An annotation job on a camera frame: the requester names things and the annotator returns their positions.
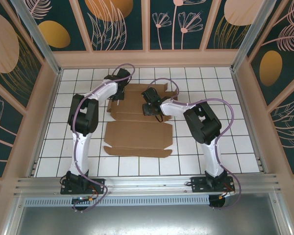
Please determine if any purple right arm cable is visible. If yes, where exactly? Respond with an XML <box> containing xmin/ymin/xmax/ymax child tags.
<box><xmin>147</xmin><ymin>78</ymin><xmax>244</xmax><ymax>211</ymax></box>

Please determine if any aluminium side rail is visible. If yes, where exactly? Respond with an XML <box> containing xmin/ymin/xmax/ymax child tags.
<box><xmin>231</xmin><ymin>70</ymin><xmax>267</xmax><ymax>175</ymax></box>
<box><xmin>26</xmin><ymin>70</ymin><xmax>63</xmax><ymax>177</ymax></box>

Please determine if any aluminium corner post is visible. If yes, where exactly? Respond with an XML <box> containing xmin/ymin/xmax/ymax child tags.
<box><xmin>9</xmin><ymin>0</ymin><xmax>63</xmax><ymax>76</ymax></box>
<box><xmin>230</xmin><ymin>0</ymin><xmax>284</xmax><ymax>73</ymax></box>

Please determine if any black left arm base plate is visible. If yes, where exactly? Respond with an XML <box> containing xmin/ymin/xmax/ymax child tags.
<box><xmin>60</xmin><ymin>178</ymin><xmax>106</xmax><ymax>195</ymax></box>

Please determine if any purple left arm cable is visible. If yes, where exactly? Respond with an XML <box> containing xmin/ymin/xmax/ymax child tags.
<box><xmin>71</xmin><ymin>63</ymin><xmax>136</xmax><ymax>214</ymax></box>

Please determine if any grey metal sheet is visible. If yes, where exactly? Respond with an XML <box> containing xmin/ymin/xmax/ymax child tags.
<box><xmin>4</xmin><ymin>193</ymin><xmax>291</xmax><ymax>235</ymax></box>

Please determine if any brown cardboard paper box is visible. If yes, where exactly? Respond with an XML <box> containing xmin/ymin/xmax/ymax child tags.
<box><xmin>103</xmin><ymin>82</ymin><xmax>178</xmax><ymax>159</ymax></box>

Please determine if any grey slotted cable duct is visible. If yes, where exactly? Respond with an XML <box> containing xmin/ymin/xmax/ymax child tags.
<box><xmin>24</xmin><ymin>195</ymin><xmax>210</xmax><ymax>206</ymax></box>

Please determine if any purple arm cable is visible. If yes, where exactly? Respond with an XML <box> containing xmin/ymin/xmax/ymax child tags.
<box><xmin>147</xmin><ymin>78</ymin><xmax>244</xmax><ymax>211</ymax></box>
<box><xmin>71</xmin><ymin>63</ymin><xmax>136</xmax><ymax>214</ymax></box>

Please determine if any yellow plug with wires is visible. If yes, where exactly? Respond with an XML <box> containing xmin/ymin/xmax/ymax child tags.
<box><xmin>219</xmin><ymin>182</ymin><xmax>236</xmax><ymax>198</ymax></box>

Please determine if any small green circuit board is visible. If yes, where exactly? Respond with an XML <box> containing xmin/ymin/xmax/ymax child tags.
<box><xmin>72</xmin><ymin>195</ymin><xmax>100</xmax><ymax>204</ymax></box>

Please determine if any long aluminium mounting rail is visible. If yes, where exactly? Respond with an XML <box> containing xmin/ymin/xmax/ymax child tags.
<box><xmin>13</xmin><ymin>173</ymin><xmax>281</xmax><ymax>196</ymax></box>

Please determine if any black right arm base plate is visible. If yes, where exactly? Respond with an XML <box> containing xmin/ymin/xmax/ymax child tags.
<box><xmin>190</xmin><ymin>176</ymin><xmax>236</xmax><ymax>194</ymax></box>

